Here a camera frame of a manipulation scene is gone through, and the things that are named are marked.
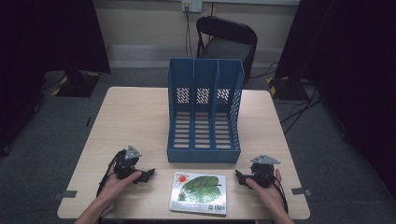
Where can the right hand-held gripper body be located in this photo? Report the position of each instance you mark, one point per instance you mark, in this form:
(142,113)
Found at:
(264,174)

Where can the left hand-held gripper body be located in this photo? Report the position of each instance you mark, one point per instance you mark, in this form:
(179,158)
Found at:
(126,163)

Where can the green leaf picture book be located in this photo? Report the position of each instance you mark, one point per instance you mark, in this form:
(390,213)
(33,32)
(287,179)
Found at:
(199,194)

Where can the blue three-slot file rack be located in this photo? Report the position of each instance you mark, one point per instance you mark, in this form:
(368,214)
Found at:
(204,124)

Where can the person's right hand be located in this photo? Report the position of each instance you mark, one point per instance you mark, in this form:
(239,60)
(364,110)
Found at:
(267,196)

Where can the person's left hand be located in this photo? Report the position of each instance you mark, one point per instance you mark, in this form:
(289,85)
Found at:
(116,186)

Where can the grey tape strip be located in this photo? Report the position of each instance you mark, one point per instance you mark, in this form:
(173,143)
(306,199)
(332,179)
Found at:
(67,194)
(301,191)

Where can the small black floor marker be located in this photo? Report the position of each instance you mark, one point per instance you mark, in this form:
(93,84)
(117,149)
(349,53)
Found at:
(88,121)

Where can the black stand base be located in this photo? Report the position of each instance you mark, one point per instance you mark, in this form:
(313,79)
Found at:
(286,88)
(77,85)

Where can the black folding chair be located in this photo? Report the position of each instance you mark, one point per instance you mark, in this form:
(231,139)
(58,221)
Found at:
(227,46)

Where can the dark curtain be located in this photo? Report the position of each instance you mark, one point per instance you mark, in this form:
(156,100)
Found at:
(351,62)
(46,46)

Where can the white wall socket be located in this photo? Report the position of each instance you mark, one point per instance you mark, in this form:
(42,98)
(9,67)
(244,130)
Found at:
(191,5)

